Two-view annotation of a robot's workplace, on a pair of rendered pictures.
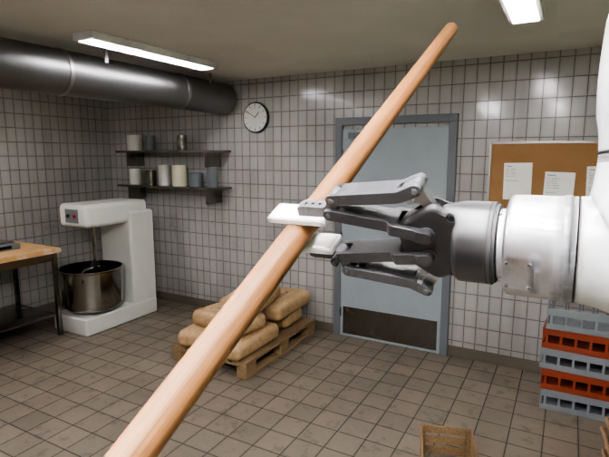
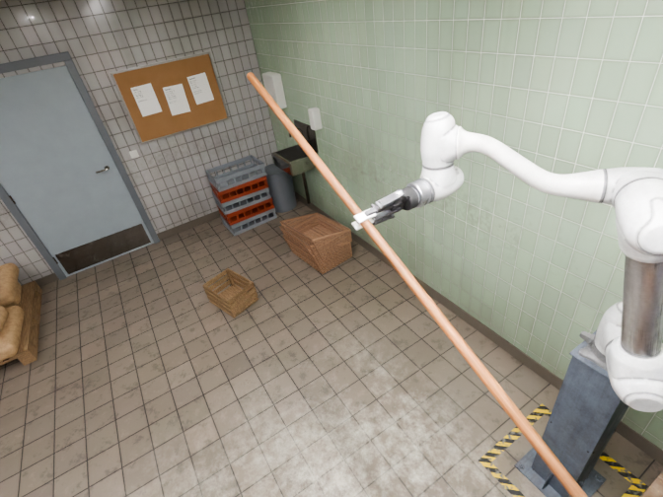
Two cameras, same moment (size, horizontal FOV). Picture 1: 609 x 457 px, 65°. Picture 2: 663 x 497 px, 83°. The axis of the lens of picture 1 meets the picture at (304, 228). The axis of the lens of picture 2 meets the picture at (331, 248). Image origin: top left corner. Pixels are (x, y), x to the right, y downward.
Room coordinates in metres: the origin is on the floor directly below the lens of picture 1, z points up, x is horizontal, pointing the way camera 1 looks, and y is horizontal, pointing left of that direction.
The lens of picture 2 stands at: (0.04, 0.90, 2.35)
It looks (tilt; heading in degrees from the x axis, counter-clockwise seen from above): 35 degrees down; 304
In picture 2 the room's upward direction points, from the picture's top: 9 degrees counter-clockwise
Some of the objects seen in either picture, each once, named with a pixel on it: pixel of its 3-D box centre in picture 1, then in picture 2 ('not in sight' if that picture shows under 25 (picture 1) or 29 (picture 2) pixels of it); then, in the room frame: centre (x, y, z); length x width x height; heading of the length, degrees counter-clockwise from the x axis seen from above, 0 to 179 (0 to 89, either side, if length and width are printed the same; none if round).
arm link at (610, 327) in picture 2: not in sight; (626, 329); (-0.32, -0.39, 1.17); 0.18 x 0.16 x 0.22; 97
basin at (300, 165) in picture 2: not in sight; (297, 169); (2.52, -2.30, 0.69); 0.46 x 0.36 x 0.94; 151
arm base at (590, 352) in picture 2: not in sight; (610, 348); (-0.30, -0.41, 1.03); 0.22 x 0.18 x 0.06; 151
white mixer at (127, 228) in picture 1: (104, 261); not in sight; (5.09, 2.19, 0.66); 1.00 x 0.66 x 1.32; 151
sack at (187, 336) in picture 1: (212, 329); not in sight; (4.19, 0.84, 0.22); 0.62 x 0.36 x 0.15; 156
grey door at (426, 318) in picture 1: (389, 234); (63, 177); (4.38, -0.79, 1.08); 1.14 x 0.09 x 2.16; 61
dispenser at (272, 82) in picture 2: not in sight; (274, 90); (2.89, -2.65, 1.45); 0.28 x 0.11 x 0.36; 151
